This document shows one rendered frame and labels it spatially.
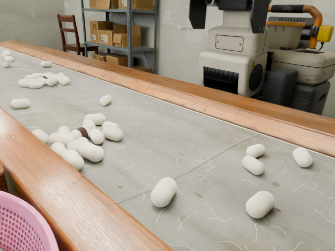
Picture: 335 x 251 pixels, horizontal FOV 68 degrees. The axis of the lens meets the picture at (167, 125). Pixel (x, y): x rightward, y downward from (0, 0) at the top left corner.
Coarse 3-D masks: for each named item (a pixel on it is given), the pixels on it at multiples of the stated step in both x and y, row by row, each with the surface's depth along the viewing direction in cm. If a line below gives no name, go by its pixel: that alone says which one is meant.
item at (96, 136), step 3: (93, 129) 38; (96, 129) 38; (90, 132) 38; (93, 132) 37; (96, 132) 37; (99, 132) 37; (90, 135) 38; (93, 135) 37; (96, 135) 37; (99, 135) 37; (102, 135) 37; (93, 138) 37; (96, 138) 37; (99, 138) 37; (102, 138) 37; (93, 141) 37; (96, 141) 37; (99, 141) 37; (102, 141) 37
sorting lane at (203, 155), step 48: (0, 48) 128; (0, 96) 57; (48, 96) 58; (96, 96) 60; (144, 96) 62; (48, 144) 37; (96, 144) 38; (144, 144) 38; (192, 144) 39; (240, 144) 40; (288, 144) 40; (144, 192) 28; (192, 192) 28; (240, 192) 29; (288, 192) 29; (192, 240) 22; (240, 240) 22; (288, 240) 23
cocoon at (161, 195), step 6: (162, 180) 27; (168, 180) 26; (156, 186) 26; (162, 186) 26; (168, 186) 26; (174, 186) 26; (156, 192) 25; (162, 192) 25; (168, 192) 25; (174, 192) 26; (156, 198) 25; (162, 198) 25; (168, 198) 25; (156, 204) 25; (162, 204) 25
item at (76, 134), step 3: (81, 126) 39; (84, 126) 39; (75, 129) 38; (87, 129) 38; (72, 132) 37; (75, 132) 37; (78, 132) 37; (72, 135) 37; (75, 135) 37; (78, 135) 37; (81, 135) 37; (75, 138) 37
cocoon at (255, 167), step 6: (246, 156) 33; (252, 156) 33; (246, 162) 32; (252, 162) 32; (258, 162) 31; (246, 168) 33; (252, 168) 31; (258, 168) 31; (264, 168) 31; (258, 174) 31
